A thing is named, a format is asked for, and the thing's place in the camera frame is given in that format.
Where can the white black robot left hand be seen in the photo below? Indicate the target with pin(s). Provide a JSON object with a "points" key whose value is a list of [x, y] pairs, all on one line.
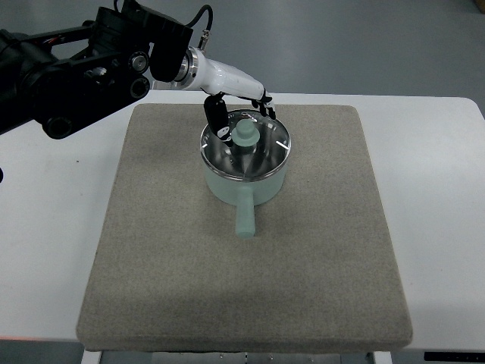
{"points": [[217, 79]]}

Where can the glass lid with green knob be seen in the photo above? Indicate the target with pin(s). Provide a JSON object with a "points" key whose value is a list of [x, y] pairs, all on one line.
{"points": [[261, 147]]}

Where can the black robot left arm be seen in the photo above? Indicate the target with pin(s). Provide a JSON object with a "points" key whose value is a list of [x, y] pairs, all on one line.
{"points": [[69, 79]]}

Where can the mint green saucepan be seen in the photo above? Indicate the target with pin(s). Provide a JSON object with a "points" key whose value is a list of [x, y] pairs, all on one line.
{"points": [[246, 186]]}

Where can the grey felt mat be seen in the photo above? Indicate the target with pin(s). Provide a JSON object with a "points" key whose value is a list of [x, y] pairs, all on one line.
{"points": [[310, 271]]}

